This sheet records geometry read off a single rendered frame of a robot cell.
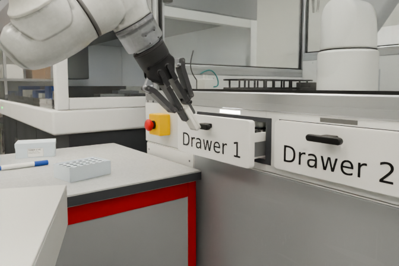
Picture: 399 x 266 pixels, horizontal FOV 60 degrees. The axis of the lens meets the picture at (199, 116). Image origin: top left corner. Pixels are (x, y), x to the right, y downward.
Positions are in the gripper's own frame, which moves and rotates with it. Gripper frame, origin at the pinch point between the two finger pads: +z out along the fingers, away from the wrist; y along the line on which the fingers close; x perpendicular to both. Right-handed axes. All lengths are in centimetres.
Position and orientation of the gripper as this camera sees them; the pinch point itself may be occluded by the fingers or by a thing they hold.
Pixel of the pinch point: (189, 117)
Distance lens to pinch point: 85.0
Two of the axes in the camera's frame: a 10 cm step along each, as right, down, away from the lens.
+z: 4.6, 7.9, 4.2
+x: -6.1, -0.7, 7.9
